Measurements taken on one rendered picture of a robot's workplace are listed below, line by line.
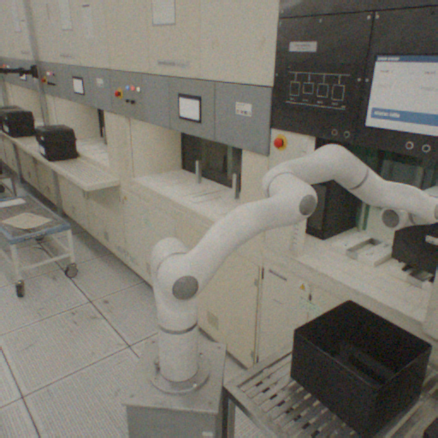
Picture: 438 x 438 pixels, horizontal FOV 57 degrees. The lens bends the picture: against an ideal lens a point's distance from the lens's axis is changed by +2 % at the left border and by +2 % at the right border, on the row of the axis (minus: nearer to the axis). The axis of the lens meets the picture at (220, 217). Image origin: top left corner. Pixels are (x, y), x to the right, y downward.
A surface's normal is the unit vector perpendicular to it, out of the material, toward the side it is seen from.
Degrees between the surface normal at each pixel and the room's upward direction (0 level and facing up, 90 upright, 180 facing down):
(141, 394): 0
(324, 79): 90
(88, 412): 0
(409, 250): 93
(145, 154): 90
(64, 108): 90
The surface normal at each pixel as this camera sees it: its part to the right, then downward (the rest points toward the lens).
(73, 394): 0.01, -0.92
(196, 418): -0.11, 0.38
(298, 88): -0.78, 0.23
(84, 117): 0.63, 0.31
